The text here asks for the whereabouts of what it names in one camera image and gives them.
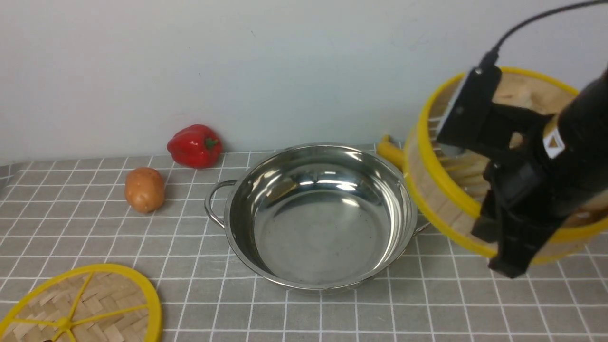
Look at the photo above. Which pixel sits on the woven bamboo steamer lid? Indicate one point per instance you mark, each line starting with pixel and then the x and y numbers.
pixel 96 303

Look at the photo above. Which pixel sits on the grey checked tablecloth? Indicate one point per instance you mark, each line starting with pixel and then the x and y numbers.
pixel 59 215

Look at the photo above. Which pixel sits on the brown potato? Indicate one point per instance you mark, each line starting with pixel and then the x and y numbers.
pixel 144 190

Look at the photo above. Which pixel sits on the yellow banana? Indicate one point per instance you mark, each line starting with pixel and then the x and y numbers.
pixel 390 152

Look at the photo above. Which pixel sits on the white dumpling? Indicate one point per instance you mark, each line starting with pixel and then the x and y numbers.
pixel 524 99

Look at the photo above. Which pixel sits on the stainless steel pot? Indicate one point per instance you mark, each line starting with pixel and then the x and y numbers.
pixel 316 217

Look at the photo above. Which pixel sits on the red bell pepper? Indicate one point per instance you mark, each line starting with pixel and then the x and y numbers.
pixel 196 147

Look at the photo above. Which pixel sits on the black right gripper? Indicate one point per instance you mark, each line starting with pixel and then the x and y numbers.
pixel 515 213

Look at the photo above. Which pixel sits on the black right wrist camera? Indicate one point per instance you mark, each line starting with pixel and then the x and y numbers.
pixel 473 121

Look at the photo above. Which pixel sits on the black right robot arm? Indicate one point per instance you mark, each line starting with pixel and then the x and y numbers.
pixel 574 143

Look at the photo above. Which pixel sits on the bamboo steamer basket yellow rim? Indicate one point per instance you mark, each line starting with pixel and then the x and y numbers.
pixel 449 192

